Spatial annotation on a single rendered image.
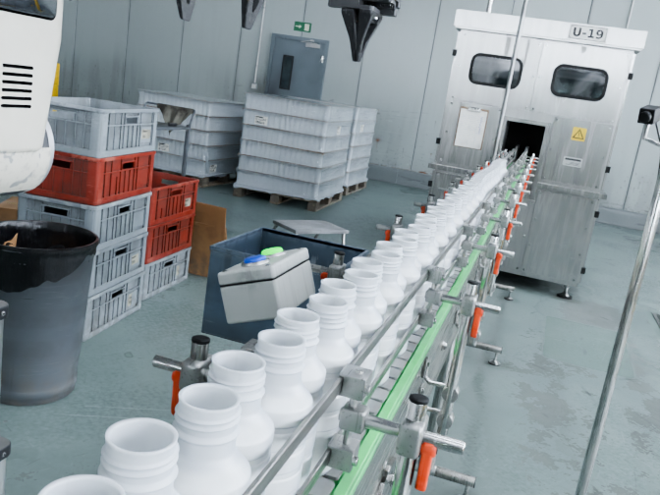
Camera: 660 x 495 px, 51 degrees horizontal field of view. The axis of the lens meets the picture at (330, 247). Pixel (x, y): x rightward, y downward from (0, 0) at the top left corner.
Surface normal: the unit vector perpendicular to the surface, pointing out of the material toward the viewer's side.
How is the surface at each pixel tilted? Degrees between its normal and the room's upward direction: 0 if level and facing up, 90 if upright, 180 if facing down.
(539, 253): 90
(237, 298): 90
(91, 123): 90
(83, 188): 90
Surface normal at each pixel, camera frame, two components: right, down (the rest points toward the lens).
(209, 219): -0.29, 0.40
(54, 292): 0.64, 0.32
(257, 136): -0.26, 0.18
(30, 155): 0.93, 0.26
